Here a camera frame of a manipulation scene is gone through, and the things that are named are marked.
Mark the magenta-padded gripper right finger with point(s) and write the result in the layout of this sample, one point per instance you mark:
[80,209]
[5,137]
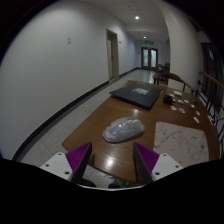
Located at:
[166,165]

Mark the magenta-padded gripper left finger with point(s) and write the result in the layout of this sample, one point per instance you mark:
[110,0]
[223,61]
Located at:
[60,164]

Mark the translucent white computer mouse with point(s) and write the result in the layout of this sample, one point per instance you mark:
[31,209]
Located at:
[123,130]

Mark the white marble-print mouse pad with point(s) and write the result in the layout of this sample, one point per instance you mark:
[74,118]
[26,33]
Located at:
[181,141]

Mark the small white card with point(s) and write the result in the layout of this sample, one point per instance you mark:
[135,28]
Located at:
[197,113]
[196,119]

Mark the small pale card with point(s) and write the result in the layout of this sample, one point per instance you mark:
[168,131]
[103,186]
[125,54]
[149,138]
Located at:
[181,110]
[173,108]

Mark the flat white device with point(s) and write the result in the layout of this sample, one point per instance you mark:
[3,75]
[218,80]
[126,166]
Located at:
[210,118]

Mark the small black box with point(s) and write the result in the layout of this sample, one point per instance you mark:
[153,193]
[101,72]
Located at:
[167,99]

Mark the beige paper sheet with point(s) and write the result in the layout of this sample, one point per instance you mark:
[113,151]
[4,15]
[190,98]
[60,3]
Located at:
[177,93]

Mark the black closed laptop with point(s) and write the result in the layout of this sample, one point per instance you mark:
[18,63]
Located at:
[135,96]

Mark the curved-back wooden chair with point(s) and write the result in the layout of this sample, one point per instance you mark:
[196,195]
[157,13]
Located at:
[173,76]

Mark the dark wooden chair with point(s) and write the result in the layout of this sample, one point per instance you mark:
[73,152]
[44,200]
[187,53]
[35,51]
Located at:
[163,67]

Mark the wood-topped black metal railing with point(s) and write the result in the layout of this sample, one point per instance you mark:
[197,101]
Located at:
[213,79]

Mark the dark-framed window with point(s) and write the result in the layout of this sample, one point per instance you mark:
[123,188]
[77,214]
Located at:
[209,70]

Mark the glass double door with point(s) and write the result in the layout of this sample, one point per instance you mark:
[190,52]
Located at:
[149,58]

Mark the beige side door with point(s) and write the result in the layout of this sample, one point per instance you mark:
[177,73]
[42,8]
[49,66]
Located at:
[112,55]

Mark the green exit sign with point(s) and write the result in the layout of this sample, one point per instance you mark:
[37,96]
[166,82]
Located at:
[149,42]

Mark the white wall switch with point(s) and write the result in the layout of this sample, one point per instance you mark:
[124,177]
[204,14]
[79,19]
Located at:
[69,40]

